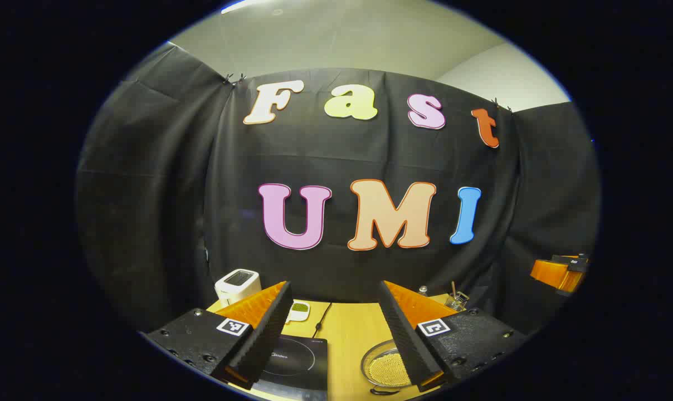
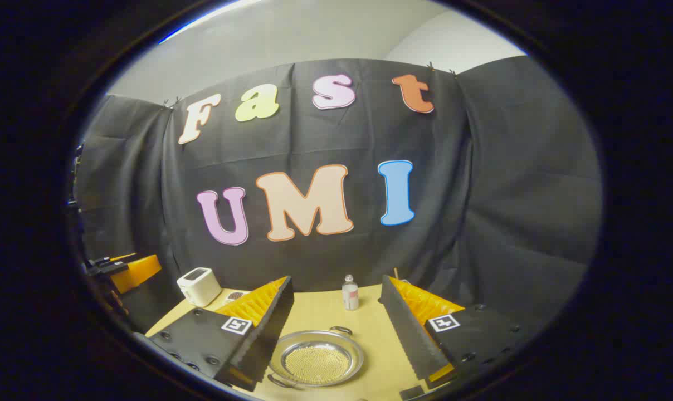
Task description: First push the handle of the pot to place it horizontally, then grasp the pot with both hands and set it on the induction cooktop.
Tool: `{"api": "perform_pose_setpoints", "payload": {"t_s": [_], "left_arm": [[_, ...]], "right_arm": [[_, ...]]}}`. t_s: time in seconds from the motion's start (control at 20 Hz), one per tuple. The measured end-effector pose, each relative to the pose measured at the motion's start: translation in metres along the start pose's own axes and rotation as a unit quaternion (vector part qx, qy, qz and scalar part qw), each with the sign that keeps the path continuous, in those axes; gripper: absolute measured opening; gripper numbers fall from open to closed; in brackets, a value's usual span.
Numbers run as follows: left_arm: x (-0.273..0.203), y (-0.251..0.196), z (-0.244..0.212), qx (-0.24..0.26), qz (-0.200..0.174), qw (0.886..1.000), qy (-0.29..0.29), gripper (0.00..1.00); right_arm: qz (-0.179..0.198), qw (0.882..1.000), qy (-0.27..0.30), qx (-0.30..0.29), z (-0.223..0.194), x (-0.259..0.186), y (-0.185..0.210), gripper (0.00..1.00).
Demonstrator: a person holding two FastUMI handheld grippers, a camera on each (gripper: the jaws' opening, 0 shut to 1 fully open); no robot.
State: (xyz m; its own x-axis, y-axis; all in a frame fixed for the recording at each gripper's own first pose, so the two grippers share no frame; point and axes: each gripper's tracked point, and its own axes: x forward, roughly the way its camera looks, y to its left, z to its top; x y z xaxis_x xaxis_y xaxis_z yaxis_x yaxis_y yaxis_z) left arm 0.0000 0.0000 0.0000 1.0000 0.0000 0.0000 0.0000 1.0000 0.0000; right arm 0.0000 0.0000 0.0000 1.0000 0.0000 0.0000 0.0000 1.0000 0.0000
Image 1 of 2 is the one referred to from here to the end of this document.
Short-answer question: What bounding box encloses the white divided dish of beans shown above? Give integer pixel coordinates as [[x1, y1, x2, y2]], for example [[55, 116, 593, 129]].
[[285, 301, 311, 325]]

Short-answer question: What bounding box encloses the white toaster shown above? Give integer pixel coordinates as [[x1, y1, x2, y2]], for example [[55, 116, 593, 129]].
[[214, 269, 261, 307]]

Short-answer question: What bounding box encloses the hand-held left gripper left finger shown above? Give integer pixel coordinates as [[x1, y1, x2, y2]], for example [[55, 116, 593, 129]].
[[142, 281, 294, 390]]

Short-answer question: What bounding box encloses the black induction cooktop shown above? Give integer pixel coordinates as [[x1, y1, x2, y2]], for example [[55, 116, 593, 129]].
[[250, 334, 329, 401]]

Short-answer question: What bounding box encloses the black backdrop cloth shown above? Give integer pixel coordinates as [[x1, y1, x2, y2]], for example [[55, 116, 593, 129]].
[[75, 42, 602, 335]]

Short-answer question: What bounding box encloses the glass jar with wooden stick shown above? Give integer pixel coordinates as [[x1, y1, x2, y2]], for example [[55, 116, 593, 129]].
[[446, 281, 471, 311]]

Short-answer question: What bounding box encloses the black power cable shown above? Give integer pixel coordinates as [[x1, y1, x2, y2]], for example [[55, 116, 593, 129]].
[[313, 302, 333, 339]]

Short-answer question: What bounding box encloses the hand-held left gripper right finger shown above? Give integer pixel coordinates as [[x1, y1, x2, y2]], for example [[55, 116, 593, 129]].
[[377, 280, 529, 393]]

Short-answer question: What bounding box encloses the steel pot with black handles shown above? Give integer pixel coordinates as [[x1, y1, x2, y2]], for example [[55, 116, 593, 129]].
[[360, 339, 421, 396]]

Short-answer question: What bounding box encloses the pile of yellow soybeans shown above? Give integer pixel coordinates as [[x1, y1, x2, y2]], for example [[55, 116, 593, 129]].
[[368, 352, 414, 388]]

